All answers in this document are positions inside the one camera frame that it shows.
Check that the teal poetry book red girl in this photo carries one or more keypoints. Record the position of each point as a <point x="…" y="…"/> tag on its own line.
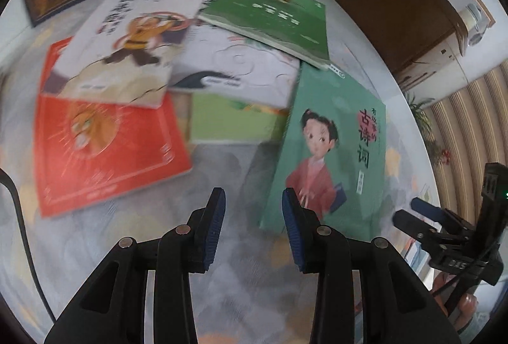
<point x="333" y="154"/>

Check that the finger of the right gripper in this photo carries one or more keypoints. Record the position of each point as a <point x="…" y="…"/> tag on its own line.
<point x="431" y="212"/>
<point x="414" y="227"/>

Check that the light green book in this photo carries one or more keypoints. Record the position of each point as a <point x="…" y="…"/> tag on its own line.
<point x="216" y="119"/>

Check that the white book cloud pattern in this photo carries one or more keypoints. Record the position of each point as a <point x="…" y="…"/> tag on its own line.
<point x="221" y="62"/>

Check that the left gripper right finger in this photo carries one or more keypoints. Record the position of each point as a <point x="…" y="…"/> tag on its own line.
<point x="396" y="306"/>

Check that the dark green cover book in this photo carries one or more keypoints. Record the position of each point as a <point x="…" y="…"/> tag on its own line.
<point x="297" y="27"/>

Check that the white book yellow robed figure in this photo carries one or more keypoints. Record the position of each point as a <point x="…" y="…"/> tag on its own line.
<point x="124" y="53"/>

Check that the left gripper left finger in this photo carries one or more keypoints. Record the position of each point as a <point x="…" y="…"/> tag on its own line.
<point x="109" y="307"/>

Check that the brown wooden cabinet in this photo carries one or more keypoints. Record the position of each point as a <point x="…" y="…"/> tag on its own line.
<point x="415" y="38"/>

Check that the striped beige rug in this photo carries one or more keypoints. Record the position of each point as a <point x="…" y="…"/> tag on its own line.
<point x="468" y="129"/>

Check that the red cover book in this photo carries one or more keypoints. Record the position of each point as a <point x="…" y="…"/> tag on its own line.
<point x="85" y="153"/>

